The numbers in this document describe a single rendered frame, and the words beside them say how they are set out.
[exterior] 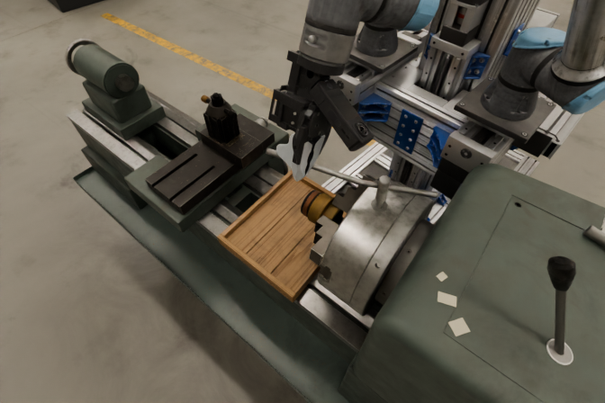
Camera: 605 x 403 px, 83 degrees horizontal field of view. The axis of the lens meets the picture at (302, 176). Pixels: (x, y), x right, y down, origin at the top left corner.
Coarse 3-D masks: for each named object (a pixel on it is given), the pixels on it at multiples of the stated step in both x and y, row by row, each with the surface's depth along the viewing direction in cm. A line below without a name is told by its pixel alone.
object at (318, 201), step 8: (312, 192) 89; (320, 192) 91; (304, 200) 88; (312, 200) 88; (320, 200) 87; (328, 200) 87; (304, 208) 88; (312, 208) 87; (320, 208) 86; (328, 208) 86; (336, 208) 86; (312, 216) 87; (320, 216) 85; (328, 216) 86; (336, 216) 91
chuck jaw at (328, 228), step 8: (320, 224) 83; (328, 224) 84; (336, 224) 84; (320, 232) 81; (328, 232) 82; (320, 240) 79; (328, 240) 80; (312, 248) 77; (320, 248) 78; (312, 256) 78; (320, 256) 77; (320, 264) 78; (320, 272) 77; (328, 272) 75
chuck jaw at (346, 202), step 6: (366, 180) 82; (372, 180) 82; (360, 186) 83; (366, 186) 82; (348, 192) 84; (354, 192) 84; (360, 192) 83; (336, 198) 86; (342, 198) 85; (348, 198) 84; (354, 198) 84; (336, 204) 86; (342, 204) 85; (348, 204) 84; (348, 210) 84
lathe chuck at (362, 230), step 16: (368, 192) 74; (352, 208) 72; (368, 208) 71; (400, 208) 71; (352, 224) 71; (368, 224) 70; (384, 224) 69; (336, 240) 71; (352, 240) 70; (368, 240) 69; (336, 256) 71; (352, 256) 70; (368, 256) 68; (336, 272) 72; (352, 272) 70; (336, 288) 75; (352, 288) 71
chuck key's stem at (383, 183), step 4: (384, 176) 65; (380, 180) 65; (384, 180) 65; (388, 180) 65; (380, 184) 65; (384, 184) 64; (388, 184) 65; (380, 188) 66; (384, 188) 65; (388, 188) 66; (376, 192) 68; (380, 192) 67; (384, 192) 66; (376, 196) 69; (380, 196) 68; (384, 196) 67; (376, 200) 69; (380, 200) 68; (384, 200) 69; (376, 204) 71; (380, 204) 70; (380, 208) 71
